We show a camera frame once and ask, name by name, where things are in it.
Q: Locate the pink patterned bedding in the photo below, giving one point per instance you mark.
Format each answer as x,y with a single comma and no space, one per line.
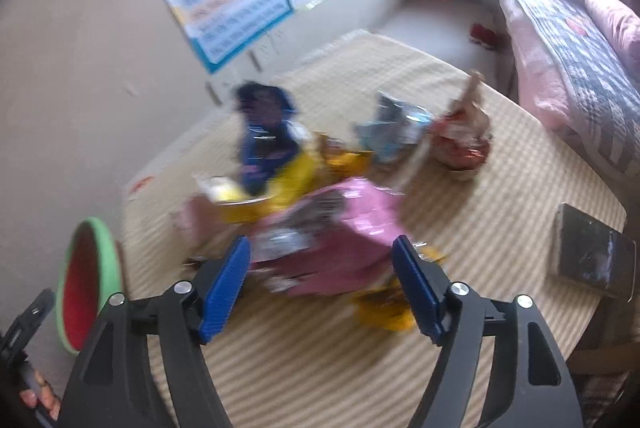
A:
585,57

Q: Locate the red brown crumpled wrapper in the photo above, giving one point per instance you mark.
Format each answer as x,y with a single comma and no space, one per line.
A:
462,137

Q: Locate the smartphone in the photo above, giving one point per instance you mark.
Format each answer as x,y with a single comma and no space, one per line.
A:
590,253

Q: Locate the yellow snack packet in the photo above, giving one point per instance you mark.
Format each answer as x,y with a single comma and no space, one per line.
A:
295,188

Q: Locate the person's left hand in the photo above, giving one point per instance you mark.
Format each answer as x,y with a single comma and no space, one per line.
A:
44,400

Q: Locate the dark blue snack packet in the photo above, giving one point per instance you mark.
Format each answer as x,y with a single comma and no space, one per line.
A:
262,132

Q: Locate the small red thing on floor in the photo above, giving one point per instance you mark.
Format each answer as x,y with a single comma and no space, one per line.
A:
483,33

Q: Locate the pink snack packet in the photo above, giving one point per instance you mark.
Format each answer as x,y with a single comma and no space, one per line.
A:
345,238

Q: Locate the green bowl with red inside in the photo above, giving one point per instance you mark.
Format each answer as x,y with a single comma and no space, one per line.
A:
82,288

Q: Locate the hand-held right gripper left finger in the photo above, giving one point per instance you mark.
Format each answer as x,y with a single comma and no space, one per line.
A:
225,288

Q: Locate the silver blue snack packet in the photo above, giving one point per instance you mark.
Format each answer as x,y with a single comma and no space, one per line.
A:
392,127

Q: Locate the pink quilt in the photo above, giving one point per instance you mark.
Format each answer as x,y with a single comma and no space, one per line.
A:
537,67

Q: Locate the striped beige tablecloth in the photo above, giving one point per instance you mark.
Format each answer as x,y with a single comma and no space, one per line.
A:
515,157

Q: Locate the orange yellow wrapper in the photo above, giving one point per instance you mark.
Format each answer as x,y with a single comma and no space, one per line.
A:
385,313

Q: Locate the pink pillow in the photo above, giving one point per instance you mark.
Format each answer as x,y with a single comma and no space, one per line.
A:
617,20

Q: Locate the white wall socket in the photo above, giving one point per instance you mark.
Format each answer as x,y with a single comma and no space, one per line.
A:
262,50

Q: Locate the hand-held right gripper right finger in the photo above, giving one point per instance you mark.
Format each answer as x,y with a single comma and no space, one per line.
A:
417,288

